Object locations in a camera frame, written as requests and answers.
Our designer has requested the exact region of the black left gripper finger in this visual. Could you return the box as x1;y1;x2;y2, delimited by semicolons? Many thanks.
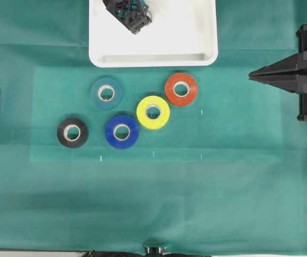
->
103;0;143;34
132;1;152;27

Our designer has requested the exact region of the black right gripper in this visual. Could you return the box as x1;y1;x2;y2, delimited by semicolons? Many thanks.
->
249;24;307;122

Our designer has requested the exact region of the white plastic case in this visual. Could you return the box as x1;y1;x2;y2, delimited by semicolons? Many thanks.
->
89;1;218;68

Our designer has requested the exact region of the teal tape roll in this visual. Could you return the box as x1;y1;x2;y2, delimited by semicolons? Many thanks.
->
90;77;124;110

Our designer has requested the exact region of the red tape roll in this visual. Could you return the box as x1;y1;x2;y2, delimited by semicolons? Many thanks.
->
164;73;198;107

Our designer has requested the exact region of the yellow tape roll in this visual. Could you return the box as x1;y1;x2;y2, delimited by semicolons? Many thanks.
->
136;95;170;130

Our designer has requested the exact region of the blue tape roll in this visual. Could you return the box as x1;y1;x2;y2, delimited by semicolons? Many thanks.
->
105;115;139;149

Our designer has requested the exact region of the black tape roll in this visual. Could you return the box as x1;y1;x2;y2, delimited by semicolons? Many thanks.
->
57;118;89;148

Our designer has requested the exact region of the black camera stand bottom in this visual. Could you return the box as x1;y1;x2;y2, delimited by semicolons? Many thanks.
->
143;238;168;256

